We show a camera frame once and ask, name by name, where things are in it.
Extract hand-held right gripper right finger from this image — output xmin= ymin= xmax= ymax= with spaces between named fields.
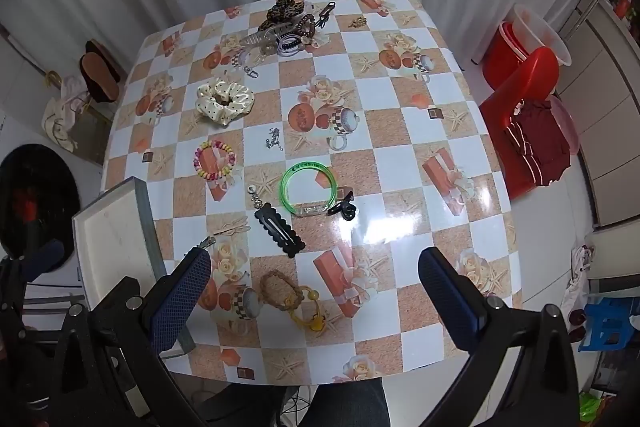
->
xmin=417 ymin=247 xmax=583 ymax=427

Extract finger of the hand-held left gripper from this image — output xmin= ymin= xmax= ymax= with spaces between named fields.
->
xmin=22 ymin=239 xmax=66 ymax=284

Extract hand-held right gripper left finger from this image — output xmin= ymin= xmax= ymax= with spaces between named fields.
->
xmin=47 ymin=249 xmax=213 ymax=427

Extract white tray with grey rim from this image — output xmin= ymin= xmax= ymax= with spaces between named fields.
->
xmin=71 ymin=177 xmax=196 ymax=355

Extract brown braided bracelet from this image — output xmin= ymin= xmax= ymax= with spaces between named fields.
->
xmin=259 ymin=269 xmax=307 ymax=312

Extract black scalloped snap hair clip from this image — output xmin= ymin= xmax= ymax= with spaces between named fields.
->
xmin=253 ymin=203 xmax=307 ymax=258

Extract yellow beaded hair tie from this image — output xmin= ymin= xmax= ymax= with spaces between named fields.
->
xmin=286 ymin=287 xmax=328 ymax=333

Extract small black hair clip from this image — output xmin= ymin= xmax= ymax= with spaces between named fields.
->
xmin=327 ymin=189 xmax=358 ymax=223

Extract colourful beaded bracelet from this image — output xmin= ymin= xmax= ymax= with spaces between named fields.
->
xmin=194 ymin=139 xmax=237 ymax=182

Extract green plastic bangle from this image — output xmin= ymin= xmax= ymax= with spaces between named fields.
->
xmin=279 ymin=162 xmax=340 ymax=219

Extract black round object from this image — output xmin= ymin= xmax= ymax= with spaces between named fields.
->
xmin=0 ymin=143 xmax=81 ymax=268

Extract dark red object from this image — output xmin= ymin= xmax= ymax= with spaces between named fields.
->
xmin=570 ymin=309 xmax=588 ymax=340

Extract cream tote bag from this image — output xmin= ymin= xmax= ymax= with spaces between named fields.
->
xmin=42 ymin=74 xmax=101 ymax=152

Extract white plastic bag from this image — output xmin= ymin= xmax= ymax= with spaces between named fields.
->
xmin=560 ymin=244 xmax=601 ymax=323

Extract person's legs in jeans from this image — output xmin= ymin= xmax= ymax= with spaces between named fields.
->
xmin=295 ymin=379 xmax=391 ymax=427

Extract blue plastic stool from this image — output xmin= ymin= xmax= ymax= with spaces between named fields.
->
xmin=580 ymin=299 xmax=640 ymax=353

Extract checkered printed tablecloth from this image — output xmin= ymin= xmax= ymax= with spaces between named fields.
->
xmin=102 ymin=0 xmax=523 ymax=385

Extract maroon striped garment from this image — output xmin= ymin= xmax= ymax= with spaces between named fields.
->
xmin=502 ymin=99 xmax=572 ymax=185

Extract green plastic bag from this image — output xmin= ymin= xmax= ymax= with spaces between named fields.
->
xmin=580 ymin=394 xmax=616 ymax=427

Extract brown slipper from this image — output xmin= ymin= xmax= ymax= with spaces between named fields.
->
xmin=80 ymin=53 xmax=121 ymax=102
xmin=85 ymin=39 xmax=126 ymax=78

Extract cream polka-dot scrunchie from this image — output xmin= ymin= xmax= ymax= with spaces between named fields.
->
xmin=195 ymin=76 xmax=256 ymax=126

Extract pink plastic basin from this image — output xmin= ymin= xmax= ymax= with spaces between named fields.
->
xmin=547 ymin=94 xmax=581 ymax=155

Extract clear keyring with clasp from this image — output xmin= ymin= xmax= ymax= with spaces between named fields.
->
xmin=232 ymin=49 xmax=262 ymax=78

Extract red plastic chair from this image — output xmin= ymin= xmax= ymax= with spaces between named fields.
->
xmin=479 ymin=47 xmax=571 ymax=202

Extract red plastic bucket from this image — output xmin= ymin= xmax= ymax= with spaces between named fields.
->
xmin=481 ymin=22 xmax=531 ymax=90

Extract beige cabinet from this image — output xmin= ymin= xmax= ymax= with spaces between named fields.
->
xmin=552 ymin=0 xmax=640 ymax=228

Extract transparent claw clip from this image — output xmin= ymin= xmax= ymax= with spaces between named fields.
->
xmin=239 ymin=27 xmax=281 ymax=52

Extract red and clear buckets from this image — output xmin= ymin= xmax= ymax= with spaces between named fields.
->
xmin=512 ymin=4 xmax=572 ymax=66

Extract leopard print claw clip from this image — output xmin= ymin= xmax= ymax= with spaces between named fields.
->
xmin=260 ymin=0 xmax=308 ymax=32

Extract small silver chain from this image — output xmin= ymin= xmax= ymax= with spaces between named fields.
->
xmin=262 ymin=128 xmax=285 ymax=152

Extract white and purple hair tie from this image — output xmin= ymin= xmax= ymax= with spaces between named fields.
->
xmin=277 ymin=34 xmax=307 ymax=56

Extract brown beaded bracelet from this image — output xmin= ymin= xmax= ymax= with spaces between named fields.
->
xmin=292 ymin=14 xmax=321 ymax=40

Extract dark carabiner keychain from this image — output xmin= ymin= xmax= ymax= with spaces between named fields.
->
xmin=314 ymin=1 xmax=338 ymax=28

